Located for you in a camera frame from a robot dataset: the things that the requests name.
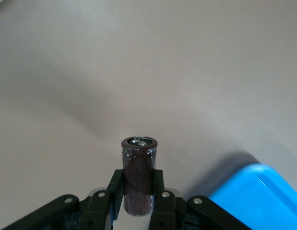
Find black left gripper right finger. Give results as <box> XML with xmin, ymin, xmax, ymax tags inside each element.
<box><xmin>148</xmin><ymin>169</ymin><xmax>256</xmax><ymax>230</ymax></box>

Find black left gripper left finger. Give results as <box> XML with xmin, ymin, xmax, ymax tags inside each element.
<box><xmin>0</xmin><ymin>169</ymin><xmax>127</xmax><ymax>230</ymax></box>

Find dark brown rectangular component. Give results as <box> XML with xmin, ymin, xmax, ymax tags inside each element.
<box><xmin>121</xmin><ymin>135</ymin><xmax>158</xmax><ymax>218</ymax></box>

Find blue plastic tray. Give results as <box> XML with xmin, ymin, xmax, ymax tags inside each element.
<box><xmin>207</xmin><ymin>164</ymin><xmax>297</xmax><ymax>230</ymax></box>

